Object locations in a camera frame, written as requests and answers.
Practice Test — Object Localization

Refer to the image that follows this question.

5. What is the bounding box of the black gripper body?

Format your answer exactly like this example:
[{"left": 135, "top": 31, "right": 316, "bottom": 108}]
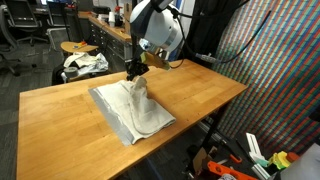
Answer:
[{"left": 130, "top": 58, "right": 150, "bottom": 73}]

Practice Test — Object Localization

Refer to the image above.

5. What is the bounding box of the white woven towel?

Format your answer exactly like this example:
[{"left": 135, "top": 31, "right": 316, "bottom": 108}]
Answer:
[{"left": 95, "top": 75, "right": 177, "bottom": 145}]

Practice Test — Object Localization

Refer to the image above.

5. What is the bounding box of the crumpled white cloth pile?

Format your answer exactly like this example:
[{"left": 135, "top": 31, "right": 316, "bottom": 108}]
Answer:
[{"left": 63, "top": 51, "right": 110, "bottom": 77}]

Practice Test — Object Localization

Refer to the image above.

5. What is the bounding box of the large cardboard box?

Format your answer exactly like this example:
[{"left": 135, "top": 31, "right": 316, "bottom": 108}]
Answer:
[{"left": 123, "top": 3, "right": 132, "bottom": 36}]

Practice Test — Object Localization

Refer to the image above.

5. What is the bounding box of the black bottle red top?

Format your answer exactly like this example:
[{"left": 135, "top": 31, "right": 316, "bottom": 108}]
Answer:
[{"left": 114, "top": 5, "right": 124, "bottom": 27}]

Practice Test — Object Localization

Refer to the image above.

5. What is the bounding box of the white paper cup stack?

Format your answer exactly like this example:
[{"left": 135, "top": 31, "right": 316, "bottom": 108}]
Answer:
[{"left": 108, "top": 11, "right": 116, "bottom": 28}]

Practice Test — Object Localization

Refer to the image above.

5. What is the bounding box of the small yellow red tool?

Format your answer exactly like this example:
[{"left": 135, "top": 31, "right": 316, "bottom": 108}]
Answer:
[{"left": 72, "top": 40, "right": 88, "bottom": 50}]

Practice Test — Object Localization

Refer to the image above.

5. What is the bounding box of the round wooden side table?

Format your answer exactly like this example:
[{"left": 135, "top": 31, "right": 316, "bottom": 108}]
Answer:
[{"left": 60, "top": 41, "right": 99, "bottom": 55}]

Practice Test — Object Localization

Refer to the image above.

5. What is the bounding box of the black equipment case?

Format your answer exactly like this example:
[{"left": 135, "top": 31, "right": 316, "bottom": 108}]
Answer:
[{"left": 92, "top": 5, "right": 111, "bottom": 16}]

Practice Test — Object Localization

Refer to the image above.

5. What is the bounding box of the black table leg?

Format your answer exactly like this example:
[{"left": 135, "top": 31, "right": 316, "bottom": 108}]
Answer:
[{"left": 199, "top": 103, "right": 231, "bottom": 158}]

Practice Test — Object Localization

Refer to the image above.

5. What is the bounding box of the small open cardboard box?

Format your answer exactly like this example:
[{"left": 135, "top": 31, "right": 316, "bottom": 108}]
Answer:
[{"left": 192, "top": 146, "right": 218, "bottom": 174}]

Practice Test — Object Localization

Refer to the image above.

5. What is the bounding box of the black tool board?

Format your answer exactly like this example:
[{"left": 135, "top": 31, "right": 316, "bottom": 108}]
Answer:
[{"left": 199, "top": 131, "right": 281, "bottom": 180}]

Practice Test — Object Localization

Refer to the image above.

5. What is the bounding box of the orange spirit level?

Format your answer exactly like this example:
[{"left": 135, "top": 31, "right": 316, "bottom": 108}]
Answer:
[{"left": 206, "top": 160, "right": 259, "bottom": 180}]

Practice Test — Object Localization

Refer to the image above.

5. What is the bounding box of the white aluminium extrusion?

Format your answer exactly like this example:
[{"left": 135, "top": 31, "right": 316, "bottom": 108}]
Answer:
[
  {"left": 245, "top": 132, "right": 268, "bottom": 163},
  {"left": 251, "top": 162, "right": 273, "bottom": 180}
]

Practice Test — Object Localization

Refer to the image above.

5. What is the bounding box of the multicolour patterned backdrop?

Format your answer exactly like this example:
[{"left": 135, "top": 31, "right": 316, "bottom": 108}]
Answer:
[{"left": 209, "top": 0, "right": 320, "bottom": 158}]

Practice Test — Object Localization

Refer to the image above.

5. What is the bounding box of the yellow green plastic part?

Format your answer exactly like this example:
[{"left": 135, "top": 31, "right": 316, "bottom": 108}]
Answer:
[{"left": 268, "top": 150, "right": 292, "bottom": 170}]

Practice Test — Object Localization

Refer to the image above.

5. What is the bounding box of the orange red cap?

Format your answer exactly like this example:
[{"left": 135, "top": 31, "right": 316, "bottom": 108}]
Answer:
[{"left": 285, "top": 151, "right": 300, "bottom": 164}]

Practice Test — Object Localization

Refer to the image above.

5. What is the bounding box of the white plastic bucket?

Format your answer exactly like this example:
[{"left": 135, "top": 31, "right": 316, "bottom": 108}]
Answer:
[{"left": 278, "top": 143, "right": 320, "bottom": 180}]

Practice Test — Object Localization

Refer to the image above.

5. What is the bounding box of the grey duct tape roll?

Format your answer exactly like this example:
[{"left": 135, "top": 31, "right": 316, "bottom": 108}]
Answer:
[{"left": 63, "top": 66, "right": 80, "bottom": 80}]

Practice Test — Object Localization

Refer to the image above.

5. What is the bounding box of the black cable with grey connector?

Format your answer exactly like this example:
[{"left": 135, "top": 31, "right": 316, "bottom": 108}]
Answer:
[{"left": 166, "top": 0, "right": 273, "bottom": 69}]

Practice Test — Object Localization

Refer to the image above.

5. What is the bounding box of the silver metal rail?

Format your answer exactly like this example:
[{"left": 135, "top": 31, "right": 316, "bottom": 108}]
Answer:
[{"left": 196, "top": 121, "right": 231, "bottom": 144}]

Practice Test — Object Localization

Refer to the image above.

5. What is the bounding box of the clamp with orange handle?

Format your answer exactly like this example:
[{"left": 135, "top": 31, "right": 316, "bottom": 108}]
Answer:
[{"left": 229, "top": 153, "right": 243, "bottom": 164}]

